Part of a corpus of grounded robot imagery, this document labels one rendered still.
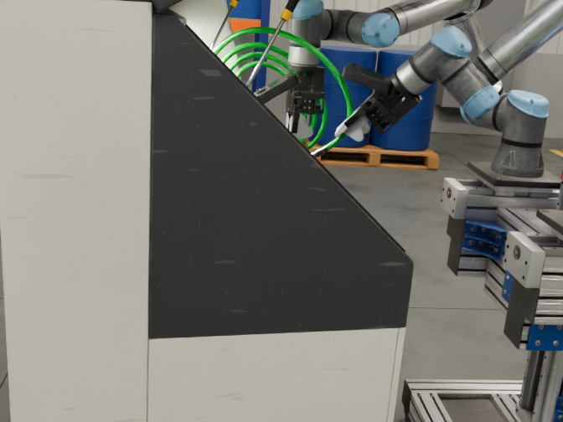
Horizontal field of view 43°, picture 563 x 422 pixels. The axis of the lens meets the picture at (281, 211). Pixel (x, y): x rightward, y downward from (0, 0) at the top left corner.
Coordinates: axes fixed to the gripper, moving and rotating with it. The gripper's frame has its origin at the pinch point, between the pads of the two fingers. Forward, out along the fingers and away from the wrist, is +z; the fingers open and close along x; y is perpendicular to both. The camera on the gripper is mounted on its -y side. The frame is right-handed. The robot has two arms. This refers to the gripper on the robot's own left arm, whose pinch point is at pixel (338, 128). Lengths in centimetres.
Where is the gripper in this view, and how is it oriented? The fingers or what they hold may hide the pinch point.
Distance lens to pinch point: 168.2
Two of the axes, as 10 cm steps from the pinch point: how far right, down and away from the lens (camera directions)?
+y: 6.8, 7.3, 0.9
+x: 3.9, -4.6, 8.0
